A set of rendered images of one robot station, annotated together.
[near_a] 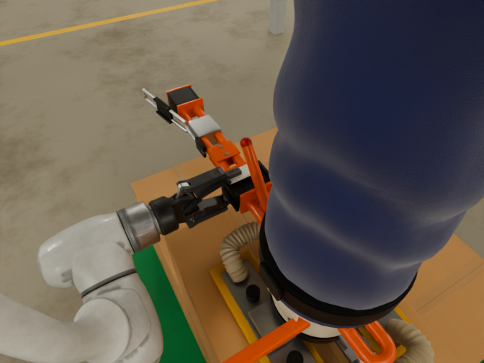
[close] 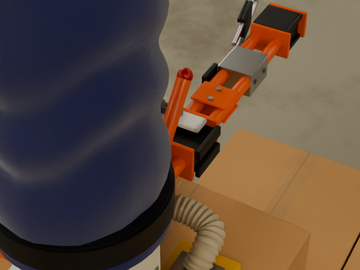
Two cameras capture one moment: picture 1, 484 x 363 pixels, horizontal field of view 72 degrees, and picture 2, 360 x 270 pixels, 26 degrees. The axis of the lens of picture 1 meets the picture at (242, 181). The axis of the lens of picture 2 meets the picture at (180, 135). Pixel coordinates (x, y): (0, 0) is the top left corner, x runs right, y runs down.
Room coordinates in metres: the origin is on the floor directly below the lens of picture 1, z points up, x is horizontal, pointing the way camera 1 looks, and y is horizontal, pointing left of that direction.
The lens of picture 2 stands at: (0.03, -0.76, 1.85)
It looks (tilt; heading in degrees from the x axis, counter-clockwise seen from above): 41 degrees down; 59
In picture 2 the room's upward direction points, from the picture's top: straight up
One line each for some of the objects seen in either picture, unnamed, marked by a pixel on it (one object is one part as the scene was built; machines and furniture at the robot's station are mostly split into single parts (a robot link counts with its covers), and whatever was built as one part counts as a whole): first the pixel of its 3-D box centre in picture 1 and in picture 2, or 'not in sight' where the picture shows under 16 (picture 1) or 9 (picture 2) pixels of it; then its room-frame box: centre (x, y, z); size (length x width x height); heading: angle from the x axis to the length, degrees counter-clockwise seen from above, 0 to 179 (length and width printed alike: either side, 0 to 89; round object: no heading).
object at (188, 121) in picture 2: (240, 173); (181, 118); (0.49, 0.00, 1.11); 0.07 x 0.03 x 0.01; 120
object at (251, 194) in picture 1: (248, 185); (181, 141); (0.48, -0.01, 1.08); 0.10 x 0.08 x 0.06; 120
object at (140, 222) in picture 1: (141, 225); not in sight; (0.37, 0.20, 1.08); 0.09 x 0.06 x 0.09; 30
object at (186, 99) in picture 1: (185, 102); (278, 30); (0.78, 0.16, 1.08); 0.08 x 0.07 x 0.05; 30
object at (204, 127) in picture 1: (204, 132); (242, 70); (0.66, 0.09, 1.07); 0.07 x 0.07 x 0.04; 30
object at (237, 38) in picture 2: (171, 120); (232, 36); (0.70, 0.18, 1.08); 0.31 x 0.03 x 0.05; 43
